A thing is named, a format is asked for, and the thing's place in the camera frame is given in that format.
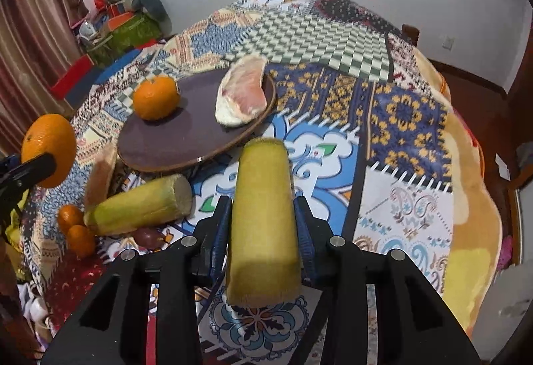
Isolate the round dark brown tray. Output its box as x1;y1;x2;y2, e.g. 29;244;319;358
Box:
117;68;277;173

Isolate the tan bread piece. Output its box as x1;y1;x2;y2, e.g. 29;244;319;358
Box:
84;142;119;212

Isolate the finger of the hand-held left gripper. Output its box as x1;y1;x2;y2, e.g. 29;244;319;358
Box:
0;153;57;193

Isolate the large orange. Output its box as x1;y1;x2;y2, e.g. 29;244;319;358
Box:
21;114;78;188
133;74;181;122

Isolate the yellow-green sugarcane piece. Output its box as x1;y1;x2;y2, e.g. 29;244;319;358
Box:
83;174;195;235
225;138;302;308

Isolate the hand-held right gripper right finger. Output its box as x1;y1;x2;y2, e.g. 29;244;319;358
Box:
292;196;484;365

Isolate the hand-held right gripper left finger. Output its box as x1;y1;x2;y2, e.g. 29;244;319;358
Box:
40;195;233;365

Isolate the dark red fruit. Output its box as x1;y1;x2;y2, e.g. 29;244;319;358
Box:
134;227;167;251

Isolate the small orange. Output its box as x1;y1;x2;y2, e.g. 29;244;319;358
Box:
57;204;85;233
67;224;97;258

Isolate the grey plush toy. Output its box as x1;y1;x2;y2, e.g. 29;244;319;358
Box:
104;0;172;37

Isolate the patchwork printed blanket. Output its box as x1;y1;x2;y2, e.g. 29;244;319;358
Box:
19;0;502;365

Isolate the striped brown curtain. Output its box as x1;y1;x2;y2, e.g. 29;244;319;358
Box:
0;0;90;158

